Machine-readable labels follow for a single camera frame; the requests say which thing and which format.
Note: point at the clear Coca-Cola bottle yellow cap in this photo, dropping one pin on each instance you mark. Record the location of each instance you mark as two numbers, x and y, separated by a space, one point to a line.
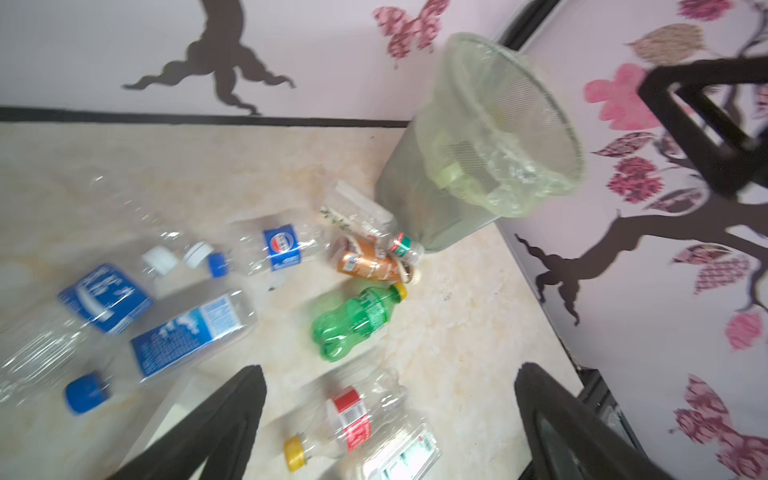
347 420

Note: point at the orange tea bottle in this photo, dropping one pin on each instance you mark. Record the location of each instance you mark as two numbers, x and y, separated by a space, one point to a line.
356 256

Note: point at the clear bottle blue label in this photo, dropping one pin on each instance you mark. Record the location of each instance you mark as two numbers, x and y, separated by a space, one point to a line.
50 336

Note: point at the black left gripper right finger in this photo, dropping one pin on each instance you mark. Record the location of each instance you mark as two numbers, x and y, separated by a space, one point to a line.
567 440

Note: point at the clear ribbed bottle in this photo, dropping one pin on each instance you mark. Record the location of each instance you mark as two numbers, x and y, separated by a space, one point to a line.
113 201

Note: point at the clear bottle blue cap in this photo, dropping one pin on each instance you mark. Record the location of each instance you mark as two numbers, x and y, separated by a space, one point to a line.
177 332

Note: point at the green Sprite bottle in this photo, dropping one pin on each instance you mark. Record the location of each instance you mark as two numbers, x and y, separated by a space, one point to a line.
338 331

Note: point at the clear bottle green-red cap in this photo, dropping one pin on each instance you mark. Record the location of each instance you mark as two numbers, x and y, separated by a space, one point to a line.
351 211

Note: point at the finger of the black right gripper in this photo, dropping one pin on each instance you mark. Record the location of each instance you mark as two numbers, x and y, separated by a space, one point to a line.
727 158

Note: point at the wire mesh waste bin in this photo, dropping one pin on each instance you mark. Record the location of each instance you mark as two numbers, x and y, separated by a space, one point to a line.
433 217

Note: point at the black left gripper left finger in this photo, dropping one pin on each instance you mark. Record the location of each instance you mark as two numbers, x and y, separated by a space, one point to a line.
216 438

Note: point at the clear bottle green label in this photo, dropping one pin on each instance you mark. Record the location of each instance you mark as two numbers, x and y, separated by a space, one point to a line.
404 449

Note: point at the clear Pepsi bottle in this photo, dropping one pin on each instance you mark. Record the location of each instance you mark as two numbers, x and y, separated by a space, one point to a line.
278 241

